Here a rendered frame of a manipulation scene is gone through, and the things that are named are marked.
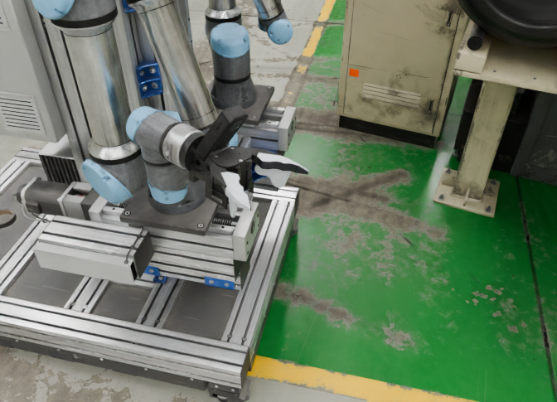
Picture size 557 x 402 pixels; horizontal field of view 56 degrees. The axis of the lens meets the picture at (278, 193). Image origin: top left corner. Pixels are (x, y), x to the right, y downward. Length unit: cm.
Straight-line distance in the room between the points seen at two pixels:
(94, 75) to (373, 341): 133
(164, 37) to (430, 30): 168
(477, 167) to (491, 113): 27
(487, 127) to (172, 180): 158
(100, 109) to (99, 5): 21
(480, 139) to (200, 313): 136
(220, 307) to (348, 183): 105
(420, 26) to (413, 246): 99
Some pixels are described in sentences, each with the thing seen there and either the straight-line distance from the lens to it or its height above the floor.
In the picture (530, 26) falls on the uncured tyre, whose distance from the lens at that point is 175.
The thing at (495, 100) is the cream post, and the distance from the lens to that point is 227.
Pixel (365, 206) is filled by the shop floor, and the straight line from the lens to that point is 242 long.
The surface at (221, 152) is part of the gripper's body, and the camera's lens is 89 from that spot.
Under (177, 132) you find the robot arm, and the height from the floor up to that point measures 108.
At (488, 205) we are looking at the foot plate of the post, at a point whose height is 4.
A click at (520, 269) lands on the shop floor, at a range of 233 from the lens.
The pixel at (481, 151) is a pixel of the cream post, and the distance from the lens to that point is 240.
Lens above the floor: 160
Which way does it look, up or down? 41 degrees down
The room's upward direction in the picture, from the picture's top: straight up
